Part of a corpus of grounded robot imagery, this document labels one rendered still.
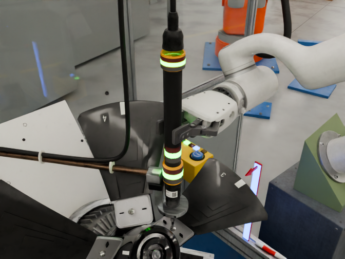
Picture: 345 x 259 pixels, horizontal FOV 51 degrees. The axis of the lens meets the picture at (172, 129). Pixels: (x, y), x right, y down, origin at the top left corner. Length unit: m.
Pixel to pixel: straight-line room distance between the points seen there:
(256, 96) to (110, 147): 0.35
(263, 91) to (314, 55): 0.15
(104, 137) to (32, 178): 0.24
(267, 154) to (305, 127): 0.63
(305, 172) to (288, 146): 1.96
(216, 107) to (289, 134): 2.76
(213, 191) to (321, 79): 0.40
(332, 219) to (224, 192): 0.50
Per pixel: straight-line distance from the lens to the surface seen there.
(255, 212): 0.98
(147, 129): 0.85
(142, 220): 0.82
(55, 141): 1.02
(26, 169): 0.99
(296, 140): 3.42
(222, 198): 0.95
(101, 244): 0.79
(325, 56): 0.76
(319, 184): 1.36
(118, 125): 0.86
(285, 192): 1.41
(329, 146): 1.36
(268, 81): 0.86
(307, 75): 0.77
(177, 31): 0.60
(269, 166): 3.03
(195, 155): 1.26
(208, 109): 0.72
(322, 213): 1.37
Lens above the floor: 1.85
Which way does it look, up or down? 33 degrees down
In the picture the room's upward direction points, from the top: straight up
